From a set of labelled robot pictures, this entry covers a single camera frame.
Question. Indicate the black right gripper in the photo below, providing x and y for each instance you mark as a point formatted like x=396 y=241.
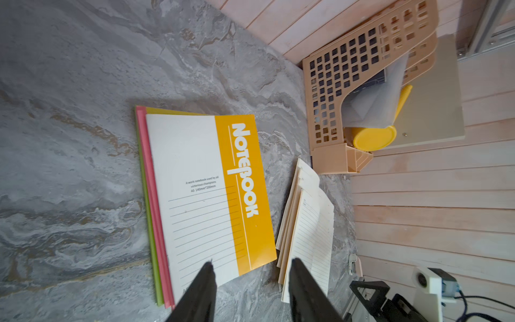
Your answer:
x=372 y=295

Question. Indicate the white orange Notebook cover notebook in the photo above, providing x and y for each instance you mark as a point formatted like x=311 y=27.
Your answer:
x=212 y=195

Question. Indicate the open lined notebook underneath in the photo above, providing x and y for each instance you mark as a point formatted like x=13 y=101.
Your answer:
x=306 y=231

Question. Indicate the grey book in organizer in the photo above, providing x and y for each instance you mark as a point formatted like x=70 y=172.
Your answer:
x=375 y=106

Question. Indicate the beige plastic desk organizer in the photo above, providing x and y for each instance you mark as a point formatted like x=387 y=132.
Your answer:
x=405 y=29

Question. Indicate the yellow plastic watering can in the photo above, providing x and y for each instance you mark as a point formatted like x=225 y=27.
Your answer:
x=371 y=139

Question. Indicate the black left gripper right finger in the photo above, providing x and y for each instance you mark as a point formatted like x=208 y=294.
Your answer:
x=307 y=300

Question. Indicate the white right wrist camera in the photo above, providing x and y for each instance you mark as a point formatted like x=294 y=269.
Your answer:
x=434 y=287

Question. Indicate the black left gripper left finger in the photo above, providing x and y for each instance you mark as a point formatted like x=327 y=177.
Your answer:
x=199 y=301

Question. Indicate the purple cover notebook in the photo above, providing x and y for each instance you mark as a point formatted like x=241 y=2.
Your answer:
x=153 y=253

